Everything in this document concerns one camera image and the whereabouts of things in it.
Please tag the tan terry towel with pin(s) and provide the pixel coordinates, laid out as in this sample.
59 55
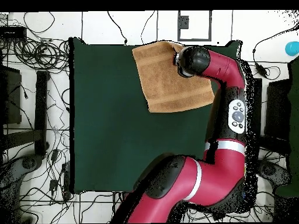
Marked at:
163 88

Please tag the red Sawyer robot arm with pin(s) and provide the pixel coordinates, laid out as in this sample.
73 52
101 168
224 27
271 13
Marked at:
210 177

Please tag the black flat panel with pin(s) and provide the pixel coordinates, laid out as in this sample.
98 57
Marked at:
278 109
10 98

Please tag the dark green table cloth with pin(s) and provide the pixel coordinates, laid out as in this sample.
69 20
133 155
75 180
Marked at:
105 140

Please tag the black power adapter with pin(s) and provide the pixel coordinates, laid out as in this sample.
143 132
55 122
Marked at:
53 184
54 155

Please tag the small grey box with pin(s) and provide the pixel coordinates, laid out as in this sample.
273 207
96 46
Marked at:
184 22

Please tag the black T-shaped stand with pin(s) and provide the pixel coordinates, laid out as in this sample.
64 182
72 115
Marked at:
258 121
41 112

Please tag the dark tripod base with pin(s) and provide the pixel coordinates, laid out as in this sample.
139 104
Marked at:
268 170
28 163

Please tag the dark green fabric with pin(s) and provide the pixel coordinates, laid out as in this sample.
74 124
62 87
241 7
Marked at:
294 105

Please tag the blue round object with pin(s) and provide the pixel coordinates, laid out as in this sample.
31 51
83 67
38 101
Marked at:
292 48

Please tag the black electronics box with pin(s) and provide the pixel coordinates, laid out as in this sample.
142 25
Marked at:
12 32

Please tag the grey rectangular frame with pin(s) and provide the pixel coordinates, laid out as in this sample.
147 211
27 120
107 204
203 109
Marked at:
179 32

